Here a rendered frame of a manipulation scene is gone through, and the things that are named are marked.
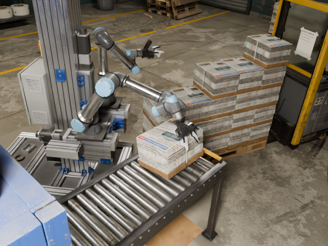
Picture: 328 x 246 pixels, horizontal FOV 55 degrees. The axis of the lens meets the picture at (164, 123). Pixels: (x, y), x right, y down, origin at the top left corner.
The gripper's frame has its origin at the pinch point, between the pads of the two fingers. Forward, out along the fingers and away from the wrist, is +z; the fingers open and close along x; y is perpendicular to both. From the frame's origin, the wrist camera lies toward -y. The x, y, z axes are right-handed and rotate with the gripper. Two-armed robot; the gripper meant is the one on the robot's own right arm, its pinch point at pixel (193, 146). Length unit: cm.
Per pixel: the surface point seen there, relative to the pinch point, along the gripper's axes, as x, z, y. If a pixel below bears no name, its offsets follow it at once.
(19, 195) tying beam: 112, -32, -45
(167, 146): 14.2, -7.0, 7.0
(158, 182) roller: 21.2, 14.6, 22.6
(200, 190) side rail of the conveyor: 3.1, 31.2, 7.8
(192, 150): -7.4, 5.6, 11.0
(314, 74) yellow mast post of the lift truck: -193, 11, 2
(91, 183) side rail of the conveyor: 55, -3, 46
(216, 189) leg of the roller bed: -23, 45, 20
